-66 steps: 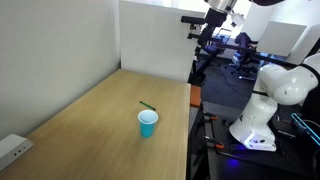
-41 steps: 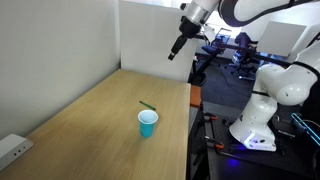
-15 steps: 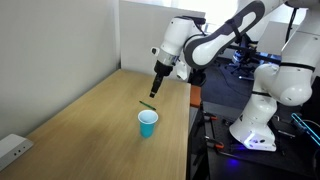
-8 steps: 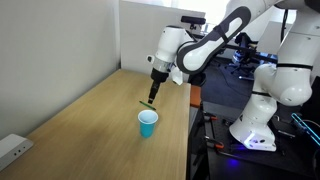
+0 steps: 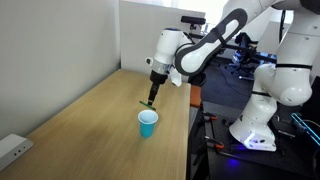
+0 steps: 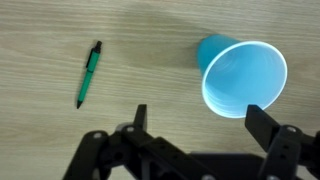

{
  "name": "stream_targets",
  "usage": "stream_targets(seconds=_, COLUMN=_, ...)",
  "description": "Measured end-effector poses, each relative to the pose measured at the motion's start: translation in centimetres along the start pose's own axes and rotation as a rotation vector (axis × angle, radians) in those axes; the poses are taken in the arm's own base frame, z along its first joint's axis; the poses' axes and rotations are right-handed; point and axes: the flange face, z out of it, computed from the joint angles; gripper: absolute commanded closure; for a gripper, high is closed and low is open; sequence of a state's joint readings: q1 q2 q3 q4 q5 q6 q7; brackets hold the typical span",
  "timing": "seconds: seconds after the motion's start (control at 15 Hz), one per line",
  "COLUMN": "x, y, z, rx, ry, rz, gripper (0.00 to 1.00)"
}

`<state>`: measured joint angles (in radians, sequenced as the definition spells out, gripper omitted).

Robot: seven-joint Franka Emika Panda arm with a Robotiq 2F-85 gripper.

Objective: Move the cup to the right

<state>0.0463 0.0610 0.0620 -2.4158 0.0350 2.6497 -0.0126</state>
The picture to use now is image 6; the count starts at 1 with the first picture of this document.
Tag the green pen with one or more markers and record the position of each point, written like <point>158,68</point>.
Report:
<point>89,71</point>

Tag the blue plastic cup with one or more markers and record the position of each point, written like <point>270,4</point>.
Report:
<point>243,80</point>

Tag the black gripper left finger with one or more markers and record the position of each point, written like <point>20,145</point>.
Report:
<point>143,153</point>

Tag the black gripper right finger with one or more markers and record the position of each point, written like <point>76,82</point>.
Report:
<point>286,150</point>

